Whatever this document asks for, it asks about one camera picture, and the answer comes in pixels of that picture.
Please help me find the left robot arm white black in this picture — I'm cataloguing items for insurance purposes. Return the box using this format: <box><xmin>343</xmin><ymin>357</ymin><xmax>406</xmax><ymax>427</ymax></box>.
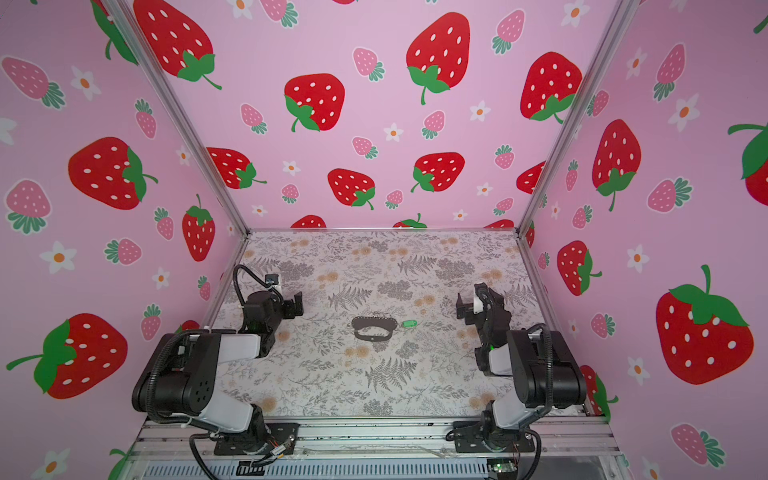
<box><xmin>132</xmin><ymin>291</ymin><xmax>304</xmax><ymax>460</ymax></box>

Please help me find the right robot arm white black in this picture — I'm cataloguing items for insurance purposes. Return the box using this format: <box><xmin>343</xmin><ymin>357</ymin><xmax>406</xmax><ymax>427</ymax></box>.
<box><xmin>446</xmin><ymin>283</ymin><xmax>587</xmax><ymax>453</ymax></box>

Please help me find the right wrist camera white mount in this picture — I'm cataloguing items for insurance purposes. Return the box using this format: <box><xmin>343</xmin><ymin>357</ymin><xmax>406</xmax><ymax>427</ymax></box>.
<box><xmin>472</xmin><ymin>294</ymin><xmax>485</xmax><ymax>315</ymax></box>

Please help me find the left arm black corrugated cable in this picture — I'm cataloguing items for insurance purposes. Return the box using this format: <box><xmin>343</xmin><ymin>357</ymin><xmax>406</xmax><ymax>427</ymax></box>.
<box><xmin>231</xmin><ymin>263</ymin><xmax>283</xmax><ymax>310</ymax></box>

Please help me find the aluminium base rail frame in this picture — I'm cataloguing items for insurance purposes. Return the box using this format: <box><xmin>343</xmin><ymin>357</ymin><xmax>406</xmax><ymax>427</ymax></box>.
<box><xmin>119</xmin><ymin>416</ymin><xmax>632</xmax><ymax>479</ymax></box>

